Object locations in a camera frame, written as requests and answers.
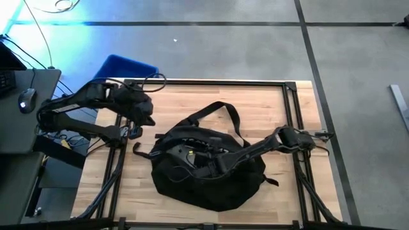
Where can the grey metal bar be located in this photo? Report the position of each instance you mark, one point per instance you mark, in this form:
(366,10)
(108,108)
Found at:
(397,99)

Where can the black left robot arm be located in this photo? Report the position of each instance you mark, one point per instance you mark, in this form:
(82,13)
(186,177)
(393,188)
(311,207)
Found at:
(80,108)

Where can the wooden table with black frame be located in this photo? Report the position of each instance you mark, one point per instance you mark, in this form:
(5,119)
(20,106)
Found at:
(207,82)

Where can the black computer mouse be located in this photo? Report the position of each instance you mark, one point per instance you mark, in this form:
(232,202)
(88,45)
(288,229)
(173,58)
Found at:
(27,101)

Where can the grey low desk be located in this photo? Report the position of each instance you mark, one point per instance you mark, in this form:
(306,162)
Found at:
(16,185)

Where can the black backpack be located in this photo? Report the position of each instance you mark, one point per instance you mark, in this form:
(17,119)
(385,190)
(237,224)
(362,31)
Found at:
(207,188)

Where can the blue plastic bin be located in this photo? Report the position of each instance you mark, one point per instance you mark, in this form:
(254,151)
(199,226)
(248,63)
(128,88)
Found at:
(124,68)

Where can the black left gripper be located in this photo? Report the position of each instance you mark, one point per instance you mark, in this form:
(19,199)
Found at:
(134,103)

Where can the black laptop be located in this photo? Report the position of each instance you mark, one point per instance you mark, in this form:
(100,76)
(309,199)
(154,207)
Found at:
(9,59)

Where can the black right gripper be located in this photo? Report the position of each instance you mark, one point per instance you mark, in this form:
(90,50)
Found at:
(191,156)

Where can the black keyboard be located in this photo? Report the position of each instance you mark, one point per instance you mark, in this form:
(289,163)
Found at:
(6,82)

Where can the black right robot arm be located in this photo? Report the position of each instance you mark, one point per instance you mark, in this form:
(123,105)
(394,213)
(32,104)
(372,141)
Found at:
(265,145)

